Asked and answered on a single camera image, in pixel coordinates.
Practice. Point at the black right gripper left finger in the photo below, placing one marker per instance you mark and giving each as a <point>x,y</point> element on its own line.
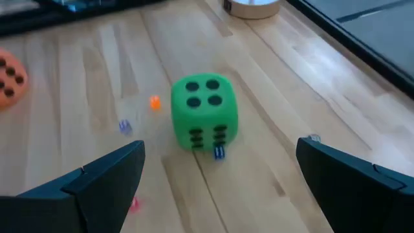
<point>97,194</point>

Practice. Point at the white shade wooden table lamp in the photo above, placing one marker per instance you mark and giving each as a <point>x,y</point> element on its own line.
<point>252,11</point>

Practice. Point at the large green foam die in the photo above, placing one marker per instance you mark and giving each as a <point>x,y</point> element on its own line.
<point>203,116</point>

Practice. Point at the large orange foam die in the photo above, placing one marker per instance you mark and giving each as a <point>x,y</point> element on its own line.
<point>22,94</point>

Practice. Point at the small blue die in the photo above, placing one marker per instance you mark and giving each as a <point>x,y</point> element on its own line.
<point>219,152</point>

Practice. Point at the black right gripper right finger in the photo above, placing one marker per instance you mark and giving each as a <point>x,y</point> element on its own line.
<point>349,194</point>

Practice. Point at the small orange die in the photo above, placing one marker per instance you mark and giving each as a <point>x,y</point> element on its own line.
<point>155,103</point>

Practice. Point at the small purple die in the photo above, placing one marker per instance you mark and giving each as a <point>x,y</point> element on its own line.
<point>125,127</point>

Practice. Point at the small pink die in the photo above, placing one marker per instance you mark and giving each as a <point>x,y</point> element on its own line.
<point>134,205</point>

